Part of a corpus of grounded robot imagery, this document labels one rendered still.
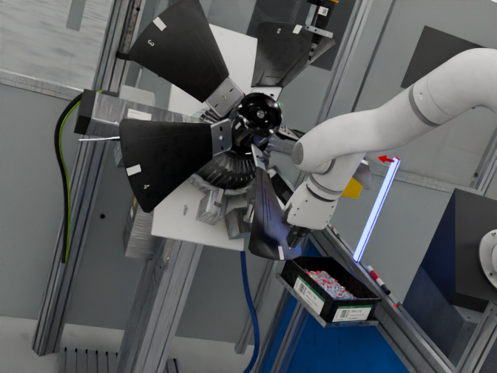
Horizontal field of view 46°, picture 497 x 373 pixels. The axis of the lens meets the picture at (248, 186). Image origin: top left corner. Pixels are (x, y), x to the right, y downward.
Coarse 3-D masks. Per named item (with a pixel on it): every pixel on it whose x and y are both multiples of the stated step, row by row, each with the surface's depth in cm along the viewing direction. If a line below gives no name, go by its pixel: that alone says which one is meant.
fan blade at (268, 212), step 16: (256, 176) 138; (256, 192) 136; (272, 192) 145; (256, 208) 134; (272, 208) 140; (256, 224) 133; (272, 224) 138; (256, 240) 132; (272, 240) 136; (272, 256) 135; (288, 256) 141
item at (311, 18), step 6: (312, 0) 141; (318, 0) 141; (312, 6) 142; (318, 6) 142; (312, 12) 142; (312, 18) 142; (312, 24) 143; (312, 30) 140; (318, 30) 139; (324, 30) 140; (330, 36) 141
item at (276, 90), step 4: (256, 88) 154; (260, 88) 154; (264, 88) 153; (268, 88) 152; (272, 88) 152; (276, 88) 151; (280, 88) 150; (252, 92) 154; (260, 92) 153; (264, 92) 152; (268, 92) 151; (272, 92) 151; (276, 92) 150; (272, 96) 150; (276, 96) 149; (276, 100) 148
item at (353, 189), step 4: (352, 180) 186; (348, 184) 186; (352, 184) 187; (356, 184) 187; (360, 184) 188; (348, 188) 187; (352, 188) 187; (356, 188) 188; (360, 188) 188; (344, 192) 187; (348, 192) 188; (352, 192) 188; (356, 192) 188; (348, 196) 188; (352, 196) 188; (356, 196) 189
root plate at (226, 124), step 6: (228, 120) 141; (216, 126) 140; (222, 126) 141; (228, 126) 142; (216, 132) 141; (222, 132) 142; (228, 132) 143; (216, 138) 142; (228, 138) 144; (216, 144) 143; (222, 144) 144; (228, 144) 146; (216, 150) 144; (222, 150) 145
